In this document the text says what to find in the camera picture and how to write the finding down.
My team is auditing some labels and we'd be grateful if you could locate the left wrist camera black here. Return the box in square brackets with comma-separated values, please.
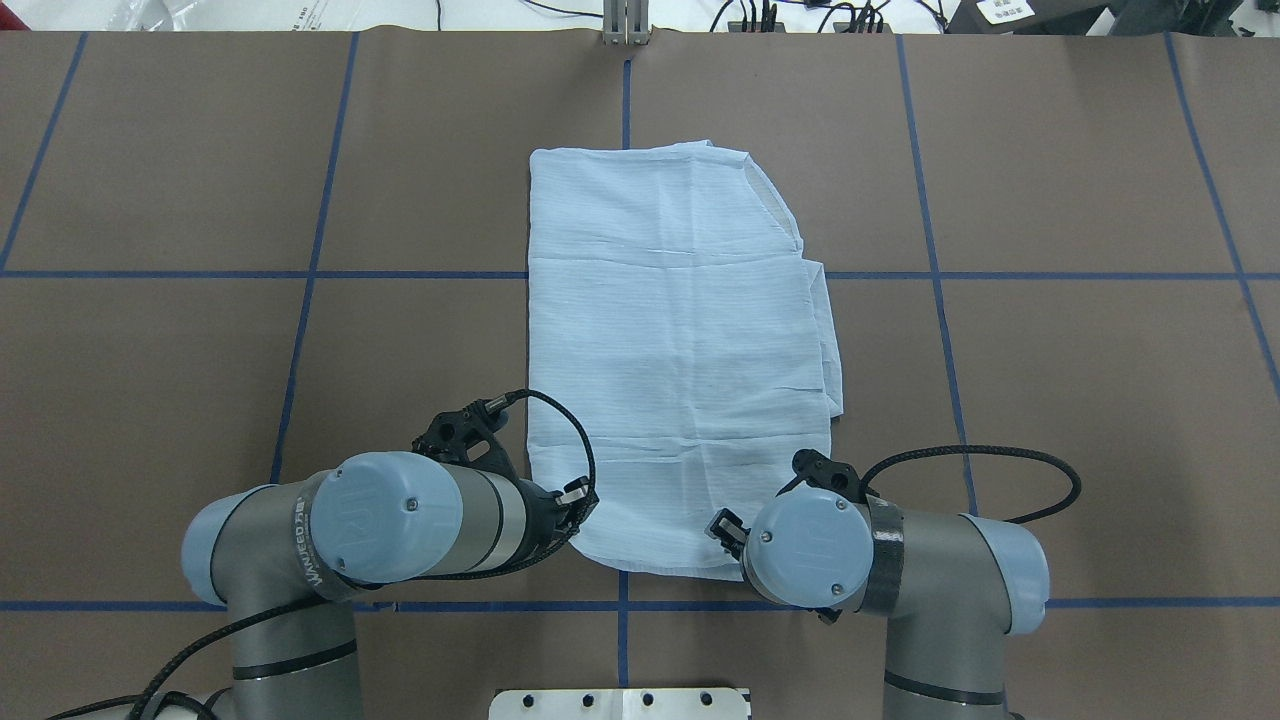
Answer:
[410, 395, 518, 480]

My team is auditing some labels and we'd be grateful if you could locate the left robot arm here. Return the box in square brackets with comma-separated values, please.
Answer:
[180, 451, 596, 719]

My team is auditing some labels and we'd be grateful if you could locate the aluminium frame post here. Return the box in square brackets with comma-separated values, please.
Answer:
[602, 0, 652, 47]

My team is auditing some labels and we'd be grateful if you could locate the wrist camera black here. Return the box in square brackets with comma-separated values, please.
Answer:
[777, 448, 867, 503]
[410, 395, 518, 480]

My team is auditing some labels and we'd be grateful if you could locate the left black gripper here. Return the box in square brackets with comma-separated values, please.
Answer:
[515, 479, 599, 566]

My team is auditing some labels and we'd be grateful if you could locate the black braided left cable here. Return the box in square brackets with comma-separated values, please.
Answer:
[45, 388, 599, 720]

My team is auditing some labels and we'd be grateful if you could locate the black braided right cable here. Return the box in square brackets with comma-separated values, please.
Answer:
[858, 445, 1083, 525]

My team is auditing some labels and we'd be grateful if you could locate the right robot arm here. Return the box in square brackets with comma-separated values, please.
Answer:
[707, 486, 1051, 719]

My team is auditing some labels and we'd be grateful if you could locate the light blue button-up shirt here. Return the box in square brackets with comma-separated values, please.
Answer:
[527, 140, 845, 582]

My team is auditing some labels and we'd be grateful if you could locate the black braided cable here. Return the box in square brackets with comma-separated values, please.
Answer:
[858, 445, 1083, 525]
[45, 388, 599, 720]

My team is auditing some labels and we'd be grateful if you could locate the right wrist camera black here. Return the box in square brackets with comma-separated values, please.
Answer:
[777, 448, 867, 503]

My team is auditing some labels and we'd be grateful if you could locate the white central pedestal column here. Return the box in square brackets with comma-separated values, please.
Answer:
[488, 687, 753, 719]

